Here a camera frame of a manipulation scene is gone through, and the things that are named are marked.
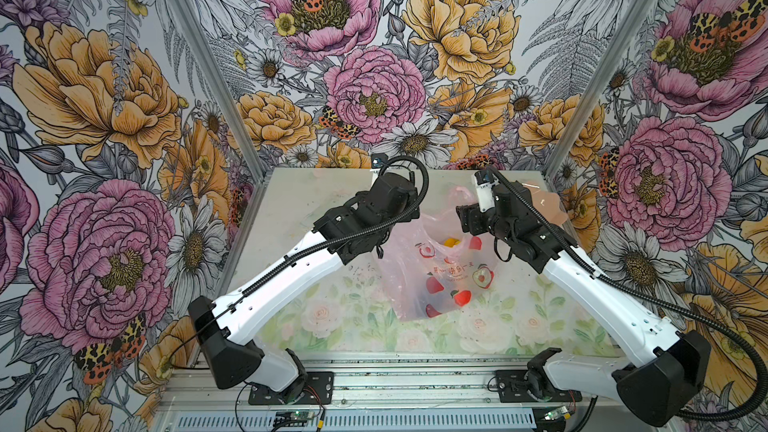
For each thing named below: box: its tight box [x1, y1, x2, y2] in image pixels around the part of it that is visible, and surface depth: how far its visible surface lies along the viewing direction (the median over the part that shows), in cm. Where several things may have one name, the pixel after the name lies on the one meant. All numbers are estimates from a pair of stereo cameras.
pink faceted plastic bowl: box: [522, 183, 569, 226], surface depth 113 cm
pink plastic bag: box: [382, 186, 498, 322], surface depth 85 cm
